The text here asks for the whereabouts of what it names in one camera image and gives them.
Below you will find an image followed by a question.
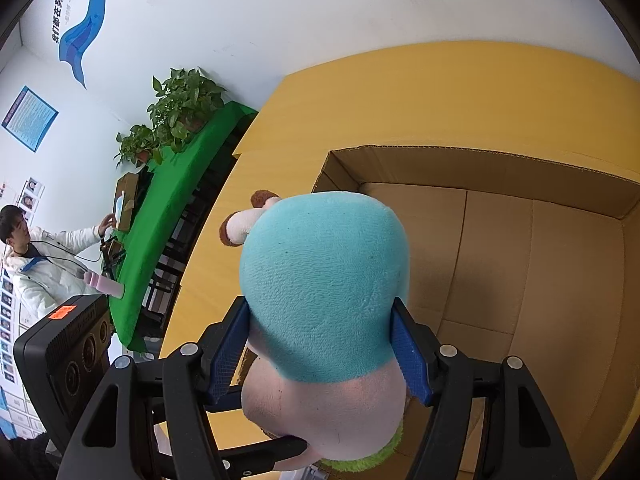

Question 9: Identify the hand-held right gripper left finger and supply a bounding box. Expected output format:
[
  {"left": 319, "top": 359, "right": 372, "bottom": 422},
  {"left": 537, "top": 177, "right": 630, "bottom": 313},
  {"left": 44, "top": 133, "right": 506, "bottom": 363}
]
[{"left": 62, "top": 296, "right": 308, "bottom": 480}]

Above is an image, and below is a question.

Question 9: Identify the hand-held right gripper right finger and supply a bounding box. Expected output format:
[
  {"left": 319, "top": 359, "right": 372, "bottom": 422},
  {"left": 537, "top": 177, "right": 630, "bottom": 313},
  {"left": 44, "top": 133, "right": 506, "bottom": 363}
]
[{"left": 390, "top": 296, "right": 576, "bottom": 480}]

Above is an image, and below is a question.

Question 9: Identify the pink pig plush toy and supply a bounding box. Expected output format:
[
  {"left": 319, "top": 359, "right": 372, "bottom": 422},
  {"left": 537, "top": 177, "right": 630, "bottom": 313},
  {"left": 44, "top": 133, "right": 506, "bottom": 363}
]
[{"left": 219, "top": 190, "right": 412, "bottom": 473}]

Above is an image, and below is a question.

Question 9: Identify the cardboard box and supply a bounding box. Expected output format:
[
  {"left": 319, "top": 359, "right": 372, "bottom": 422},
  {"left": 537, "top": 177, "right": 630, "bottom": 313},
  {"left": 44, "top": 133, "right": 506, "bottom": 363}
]
[{"left": 235, "top": 145, "right": 640, "bottom": 480}]

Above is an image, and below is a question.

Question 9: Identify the wooden desktop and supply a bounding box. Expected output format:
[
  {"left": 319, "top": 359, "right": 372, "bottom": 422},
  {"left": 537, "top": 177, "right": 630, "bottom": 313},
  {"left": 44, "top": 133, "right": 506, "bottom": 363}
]
[{"left": 152, "top": 40, "right": 640, "bottom": 463}]

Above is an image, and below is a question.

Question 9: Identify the pink bottle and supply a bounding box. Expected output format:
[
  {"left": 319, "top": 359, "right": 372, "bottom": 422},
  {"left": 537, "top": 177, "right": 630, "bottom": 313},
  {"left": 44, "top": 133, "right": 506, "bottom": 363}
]
[{"left": 82, "top": 270, "right": 123, "bottom": 300}]

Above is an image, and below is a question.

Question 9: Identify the row of black chairs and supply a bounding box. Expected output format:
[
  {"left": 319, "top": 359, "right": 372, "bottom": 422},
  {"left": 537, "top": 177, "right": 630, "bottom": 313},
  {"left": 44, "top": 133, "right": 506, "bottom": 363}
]
[{"left": 141, "top": 135, "right": 246, "bottom": 341}]

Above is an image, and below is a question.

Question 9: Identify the black device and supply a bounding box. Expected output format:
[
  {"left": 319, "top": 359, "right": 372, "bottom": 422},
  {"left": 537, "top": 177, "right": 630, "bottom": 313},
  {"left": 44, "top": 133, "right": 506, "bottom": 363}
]
[{"left": 99, "top": 236, "right": 127, "bottom": 278}]

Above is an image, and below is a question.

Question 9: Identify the small brown carton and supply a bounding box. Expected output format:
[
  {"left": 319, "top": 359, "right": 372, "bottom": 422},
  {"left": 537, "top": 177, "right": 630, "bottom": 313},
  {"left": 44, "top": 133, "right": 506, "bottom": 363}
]
[{"left": 114, "top": 172, "right": 140, "bottom": 231}]

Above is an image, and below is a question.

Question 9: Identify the small potted green plant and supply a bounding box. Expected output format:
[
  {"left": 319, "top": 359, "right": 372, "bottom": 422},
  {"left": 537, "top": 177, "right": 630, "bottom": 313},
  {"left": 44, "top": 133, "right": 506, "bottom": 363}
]
[{"left": 114, "top": 124, "right": 163, "bottom": 170}]

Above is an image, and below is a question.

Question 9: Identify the large potted green plant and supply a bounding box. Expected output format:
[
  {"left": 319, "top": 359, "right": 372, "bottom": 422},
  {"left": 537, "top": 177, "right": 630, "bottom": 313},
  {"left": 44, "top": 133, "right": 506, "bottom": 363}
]
[{"left": 146, "top": 66, "right": 228, "bottom": 153}]

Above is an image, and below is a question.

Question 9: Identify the blue framed wall notice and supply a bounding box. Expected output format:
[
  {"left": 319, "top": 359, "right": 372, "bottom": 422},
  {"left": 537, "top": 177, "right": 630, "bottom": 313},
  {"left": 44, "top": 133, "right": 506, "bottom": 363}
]
[{"left": 1, "top": 86, "right": 58, "bottom": 152}]

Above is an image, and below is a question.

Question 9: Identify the blue ribbon wall decal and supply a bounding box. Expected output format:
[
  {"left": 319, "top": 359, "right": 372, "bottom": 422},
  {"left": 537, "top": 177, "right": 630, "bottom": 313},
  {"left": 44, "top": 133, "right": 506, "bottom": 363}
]
[{"left": 59, "top": 0, "right": 113, "bottom": 90}]

